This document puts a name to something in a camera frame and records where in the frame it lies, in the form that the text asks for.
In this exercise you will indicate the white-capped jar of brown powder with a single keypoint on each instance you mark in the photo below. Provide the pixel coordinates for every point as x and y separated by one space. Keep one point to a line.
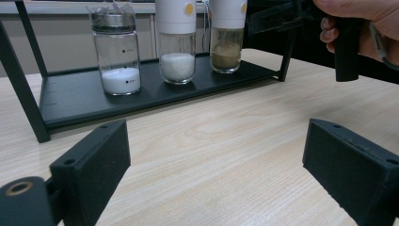
226 56

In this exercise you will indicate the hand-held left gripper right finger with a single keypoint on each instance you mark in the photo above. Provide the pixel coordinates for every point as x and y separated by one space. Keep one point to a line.
351 169

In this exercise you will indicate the silver-lidded jar of white powder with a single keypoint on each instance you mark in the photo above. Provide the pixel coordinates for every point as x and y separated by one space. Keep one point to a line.
120 81

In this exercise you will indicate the beige cabinet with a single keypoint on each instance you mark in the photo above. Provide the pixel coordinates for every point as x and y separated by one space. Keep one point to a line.
62 40

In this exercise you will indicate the black metal rack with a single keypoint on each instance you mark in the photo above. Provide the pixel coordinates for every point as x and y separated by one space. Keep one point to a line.
94 100

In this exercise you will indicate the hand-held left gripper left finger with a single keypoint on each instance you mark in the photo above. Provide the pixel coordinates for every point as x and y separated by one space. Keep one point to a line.
91 169

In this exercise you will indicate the white-capped jar of white granules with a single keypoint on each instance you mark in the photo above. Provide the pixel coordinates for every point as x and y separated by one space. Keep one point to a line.
177 67

